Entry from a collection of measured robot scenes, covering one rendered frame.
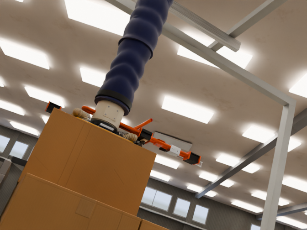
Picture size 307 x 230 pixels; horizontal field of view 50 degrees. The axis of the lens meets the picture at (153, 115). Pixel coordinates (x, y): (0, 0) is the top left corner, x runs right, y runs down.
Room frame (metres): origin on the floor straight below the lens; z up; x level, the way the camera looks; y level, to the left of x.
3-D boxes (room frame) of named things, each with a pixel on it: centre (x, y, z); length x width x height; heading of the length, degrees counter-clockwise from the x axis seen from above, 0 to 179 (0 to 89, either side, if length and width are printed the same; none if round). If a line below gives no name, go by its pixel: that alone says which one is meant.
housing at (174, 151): (1.98, -0.19, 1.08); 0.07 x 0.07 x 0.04; 16
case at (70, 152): (1.87, 0.25, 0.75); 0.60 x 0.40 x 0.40; 106
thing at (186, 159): (2.02, -0.32, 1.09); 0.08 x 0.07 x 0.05; 106
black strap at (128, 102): (1.86, 0.25, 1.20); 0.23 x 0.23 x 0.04
